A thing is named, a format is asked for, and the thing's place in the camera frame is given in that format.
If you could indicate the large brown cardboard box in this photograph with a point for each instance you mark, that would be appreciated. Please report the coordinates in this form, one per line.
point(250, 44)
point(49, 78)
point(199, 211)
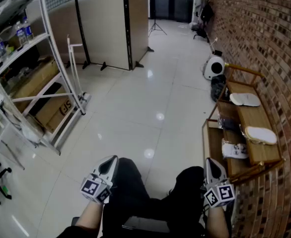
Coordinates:
point(36, 80)

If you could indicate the printed brown cardboard box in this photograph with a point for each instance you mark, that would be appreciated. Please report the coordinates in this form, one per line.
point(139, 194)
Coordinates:
point(57, 110)

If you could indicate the grey tablet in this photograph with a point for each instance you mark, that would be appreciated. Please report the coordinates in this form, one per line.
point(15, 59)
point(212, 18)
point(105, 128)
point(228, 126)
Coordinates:
point(145, 224)

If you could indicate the white round appliance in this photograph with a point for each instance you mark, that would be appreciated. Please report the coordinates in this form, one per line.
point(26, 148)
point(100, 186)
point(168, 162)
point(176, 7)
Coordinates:
point(213, 67)

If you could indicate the beige partition panel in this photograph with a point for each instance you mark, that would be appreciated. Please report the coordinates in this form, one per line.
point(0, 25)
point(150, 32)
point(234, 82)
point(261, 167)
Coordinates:
point(105, 28)

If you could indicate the white slipper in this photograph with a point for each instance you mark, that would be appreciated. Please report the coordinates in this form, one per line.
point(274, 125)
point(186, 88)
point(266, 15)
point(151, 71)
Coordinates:
point(261, 135)
point(244, 100)

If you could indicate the clear water bottle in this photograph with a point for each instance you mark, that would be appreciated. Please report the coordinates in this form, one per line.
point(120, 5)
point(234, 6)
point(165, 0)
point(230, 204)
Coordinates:
point(1, 47)
point(27, 30)
point(21, 35)

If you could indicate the white plastic bag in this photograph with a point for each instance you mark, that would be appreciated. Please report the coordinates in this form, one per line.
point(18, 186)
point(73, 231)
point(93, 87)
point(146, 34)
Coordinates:
point(31, 133)

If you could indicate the dark glass door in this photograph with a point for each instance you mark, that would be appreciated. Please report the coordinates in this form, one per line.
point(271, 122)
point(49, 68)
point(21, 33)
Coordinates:
point(172, 1)

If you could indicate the person's left forearm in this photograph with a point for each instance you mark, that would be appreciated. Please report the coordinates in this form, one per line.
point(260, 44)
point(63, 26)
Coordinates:
point(89, 217)

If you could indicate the wooden bench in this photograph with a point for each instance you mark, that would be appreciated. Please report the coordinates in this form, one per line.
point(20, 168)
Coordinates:
point(257, 120)

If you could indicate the black office chair base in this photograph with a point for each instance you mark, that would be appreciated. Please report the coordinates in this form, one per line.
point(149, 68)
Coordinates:
point(0, 182)

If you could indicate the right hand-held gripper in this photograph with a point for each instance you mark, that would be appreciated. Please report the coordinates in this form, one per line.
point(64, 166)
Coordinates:
point(220, 192)

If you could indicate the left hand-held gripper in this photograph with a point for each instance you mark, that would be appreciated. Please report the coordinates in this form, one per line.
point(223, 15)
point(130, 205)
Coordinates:
point(95, 188)

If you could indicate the white floor stand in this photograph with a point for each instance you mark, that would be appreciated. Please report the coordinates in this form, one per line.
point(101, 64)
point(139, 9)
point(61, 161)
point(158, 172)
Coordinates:
point(74, 66)

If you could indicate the white metal shelf rack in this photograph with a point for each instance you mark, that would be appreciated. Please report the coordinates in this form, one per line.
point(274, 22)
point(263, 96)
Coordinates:
point(48, 33)

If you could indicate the dark plastic package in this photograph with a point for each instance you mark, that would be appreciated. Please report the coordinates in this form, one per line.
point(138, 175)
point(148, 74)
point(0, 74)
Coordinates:
point(228, 124)

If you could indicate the black chair with dark coat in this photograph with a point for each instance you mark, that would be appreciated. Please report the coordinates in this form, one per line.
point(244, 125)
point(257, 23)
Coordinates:
point(206, 16)

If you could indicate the black bag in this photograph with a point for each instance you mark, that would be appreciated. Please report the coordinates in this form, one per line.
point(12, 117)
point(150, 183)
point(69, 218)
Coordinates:
point(218, 87)

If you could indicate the person's legs in black trousers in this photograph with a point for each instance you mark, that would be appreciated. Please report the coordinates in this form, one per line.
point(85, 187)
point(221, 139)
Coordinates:
point(135, 195)

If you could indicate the person's right forearm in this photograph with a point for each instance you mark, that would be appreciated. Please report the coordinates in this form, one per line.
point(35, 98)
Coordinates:
point(217, 224)

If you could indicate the black tripod light stand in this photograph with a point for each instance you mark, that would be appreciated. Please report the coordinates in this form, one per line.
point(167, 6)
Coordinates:
point(156, 21)

